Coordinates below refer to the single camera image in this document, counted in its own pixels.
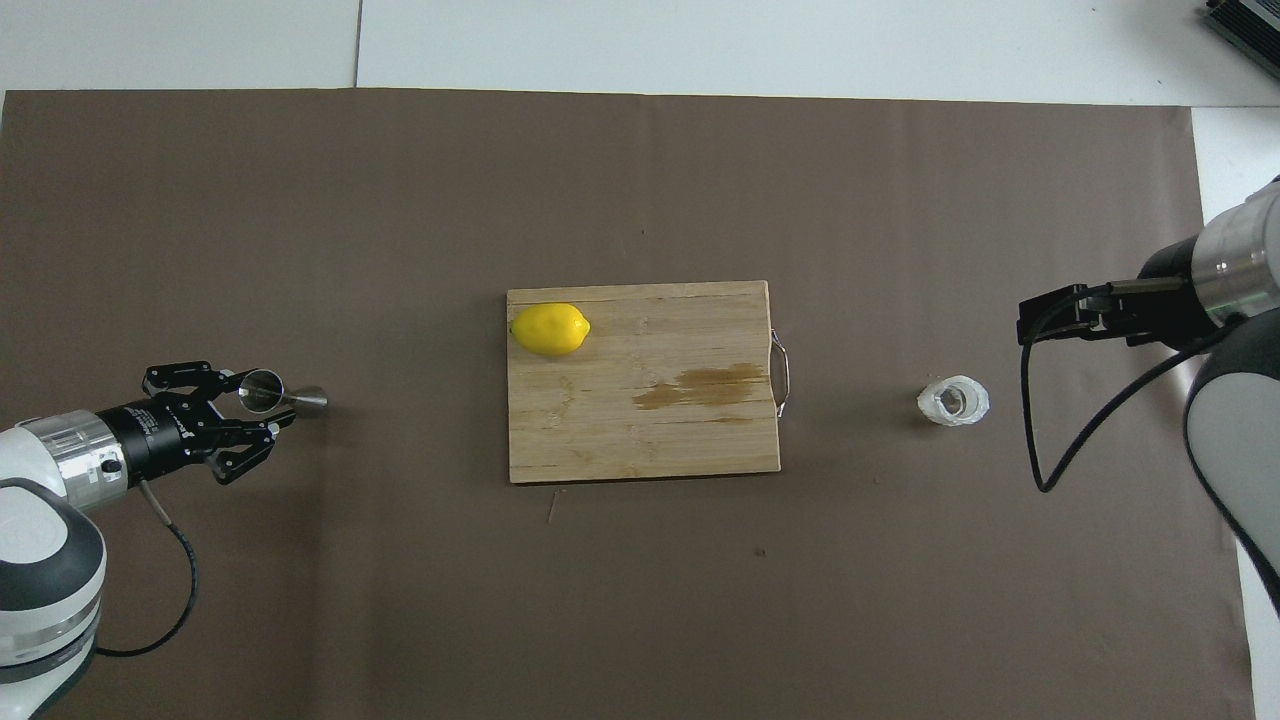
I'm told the steel double jigger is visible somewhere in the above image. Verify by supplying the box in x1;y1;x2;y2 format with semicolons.
238;368;329;415

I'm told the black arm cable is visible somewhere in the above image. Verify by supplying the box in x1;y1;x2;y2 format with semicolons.
1020;295;1246;494
95;478;201;658

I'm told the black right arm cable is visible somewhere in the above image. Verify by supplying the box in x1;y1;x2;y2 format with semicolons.
1020;295;1246;494

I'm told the yellow lemon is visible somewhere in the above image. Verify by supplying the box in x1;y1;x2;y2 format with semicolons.
510;303;592;358

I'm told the brown paper table mat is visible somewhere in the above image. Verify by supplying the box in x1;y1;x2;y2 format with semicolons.
0;88;1256;720

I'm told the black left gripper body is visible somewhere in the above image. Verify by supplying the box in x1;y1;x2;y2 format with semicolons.
95;392;216;483

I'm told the black ribbed device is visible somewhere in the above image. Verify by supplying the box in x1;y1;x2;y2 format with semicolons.
1200;0;1280;53

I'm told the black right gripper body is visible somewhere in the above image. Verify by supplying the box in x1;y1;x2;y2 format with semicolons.
1095;235;1216;351

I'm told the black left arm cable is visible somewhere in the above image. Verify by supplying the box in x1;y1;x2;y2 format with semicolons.
95;478;201;658

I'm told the clear faceted glass cup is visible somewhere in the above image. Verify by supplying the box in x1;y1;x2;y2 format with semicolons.
917;374;991;429

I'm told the wooden cutting board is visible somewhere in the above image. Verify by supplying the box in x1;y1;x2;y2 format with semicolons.
506;280;791;485

